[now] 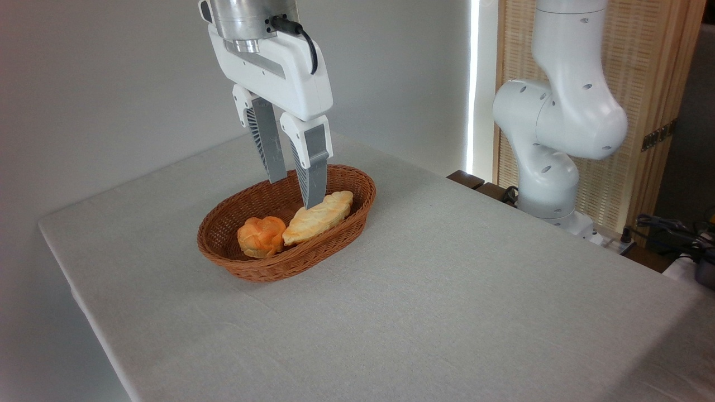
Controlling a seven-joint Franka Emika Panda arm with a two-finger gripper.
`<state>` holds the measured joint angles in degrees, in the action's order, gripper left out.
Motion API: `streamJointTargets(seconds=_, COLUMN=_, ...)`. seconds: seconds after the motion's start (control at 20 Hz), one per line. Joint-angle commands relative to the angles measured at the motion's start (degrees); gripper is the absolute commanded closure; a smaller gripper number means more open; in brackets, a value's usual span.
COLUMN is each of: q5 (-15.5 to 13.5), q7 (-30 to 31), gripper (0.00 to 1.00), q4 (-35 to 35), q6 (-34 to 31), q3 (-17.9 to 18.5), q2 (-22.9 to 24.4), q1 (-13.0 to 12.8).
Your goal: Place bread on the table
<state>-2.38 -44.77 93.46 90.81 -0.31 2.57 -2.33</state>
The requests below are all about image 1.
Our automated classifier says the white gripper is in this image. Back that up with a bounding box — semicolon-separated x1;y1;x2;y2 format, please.
208;23;334;210

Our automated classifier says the round orange bread bun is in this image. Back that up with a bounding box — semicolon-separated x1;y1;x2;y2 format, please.
237;216;287;259

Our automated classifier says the long pale braided bread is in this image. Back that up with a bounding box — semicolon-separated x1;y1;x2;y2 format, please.
282;190;354;246

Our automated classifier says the brown wicker oval basket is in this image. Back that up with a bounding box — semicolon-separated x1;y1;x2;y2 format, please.
197;164;376;283

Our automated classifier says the dark wooden block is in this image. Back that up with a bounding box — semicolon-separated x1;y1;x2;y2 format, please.
447;170;485;190
476;182;520;208

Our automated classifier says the light grey tablecloth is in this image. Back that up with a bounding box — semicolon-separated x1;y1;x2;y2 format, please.
38;118;715;402

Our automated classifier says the white power strip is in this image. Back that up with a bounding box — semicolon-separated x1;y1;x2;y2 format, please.
592;228;637;255

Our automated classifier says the wooden bamboo folding screen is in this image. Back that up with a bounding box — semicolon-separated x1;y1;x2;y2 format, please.
493;0;707;246

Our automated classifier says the black screen hinge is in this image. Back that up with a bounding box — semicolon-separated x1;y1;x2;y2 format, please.
641;118;678;152

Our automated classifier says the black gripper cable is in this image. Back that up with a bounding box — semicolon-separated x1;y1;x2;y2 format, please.
267;16;319;75

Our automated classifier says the black cable bundle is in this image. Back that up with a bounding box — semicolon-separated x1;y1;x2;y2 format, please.
636;214;715;263

